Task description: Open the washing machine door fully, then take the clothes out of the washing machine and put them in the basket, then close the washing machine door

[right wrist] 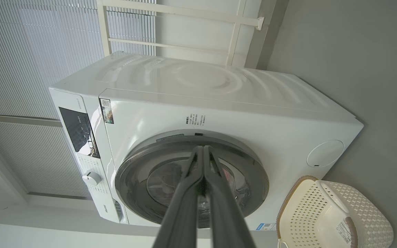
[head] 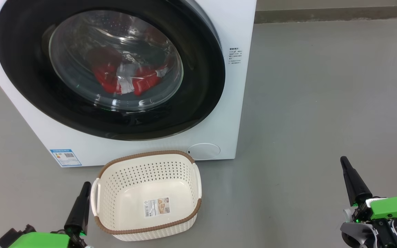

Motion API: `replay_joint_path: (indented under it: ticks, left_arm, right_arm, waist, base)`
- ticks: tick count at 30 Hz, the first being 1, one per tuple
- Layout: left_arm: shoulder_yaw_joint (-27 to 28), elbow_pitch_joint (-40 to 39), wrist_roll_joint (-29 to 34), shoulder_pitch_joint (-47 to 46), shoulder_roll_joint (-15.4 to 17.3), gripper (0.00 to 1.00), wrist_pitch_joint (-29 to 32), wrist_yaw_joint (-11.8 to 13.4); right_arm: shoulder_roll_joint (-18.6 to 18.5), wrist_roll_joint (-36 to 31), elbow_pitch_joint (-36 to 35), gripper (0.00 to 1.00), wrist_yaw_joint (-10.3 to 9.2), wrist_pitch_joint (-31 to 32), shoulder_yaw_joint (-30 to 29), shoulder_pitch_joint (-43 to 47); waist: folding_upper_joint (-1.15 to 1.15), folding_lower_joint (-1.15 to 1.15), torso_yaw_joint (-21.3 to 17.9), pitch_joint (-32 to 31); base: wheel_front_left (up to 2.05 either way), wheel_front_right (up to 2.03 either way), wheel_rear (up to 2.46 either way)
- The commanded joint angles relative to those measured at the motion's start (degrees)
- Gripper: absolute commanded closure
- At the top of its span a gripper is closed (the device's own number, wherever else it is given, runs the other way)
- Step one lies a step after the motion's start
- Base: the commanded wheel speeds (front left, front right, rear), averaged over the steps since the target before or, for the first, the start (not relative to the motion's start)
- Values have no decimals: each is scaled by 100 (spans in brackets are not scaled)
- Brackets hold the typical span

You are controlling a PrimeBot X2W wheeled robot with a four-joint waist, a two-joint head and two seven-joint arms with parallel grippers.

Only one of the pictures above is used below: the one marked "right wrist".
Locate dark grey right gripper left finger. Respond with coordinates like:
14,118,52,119
153,146,204,248

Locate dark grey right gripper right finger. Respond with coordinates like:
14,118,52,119
204,145,257,248

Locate red and white garment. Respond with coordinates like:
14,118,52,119
220,166,235,192

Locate round black glass washer door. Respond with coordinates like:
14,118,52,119
115,130,269,228

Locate cream perforated laundry basket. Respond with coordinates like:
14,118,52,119
276,176,394,248

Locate white washing machine dial knob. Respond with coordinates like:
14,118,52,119
82,170,102,186

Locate white front-load washing machine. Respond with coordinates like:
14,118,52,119
49,52,364,231

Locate printed product label sticker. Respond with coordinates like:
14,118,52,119
336,220,354,245

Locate black glossy display control panel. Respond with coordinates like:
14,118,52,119
59,107,101,159

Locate round white filter cover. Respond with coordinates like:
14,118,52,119
306,139,344,168

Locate QR code sticker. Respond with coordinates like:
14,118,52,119
100,99,114,124

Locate white window blinds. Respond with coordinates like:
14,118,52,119
0,121,92,198
0,0,156,119

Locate cream metal rail frame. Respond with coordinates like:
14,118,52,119
96,0,264,66

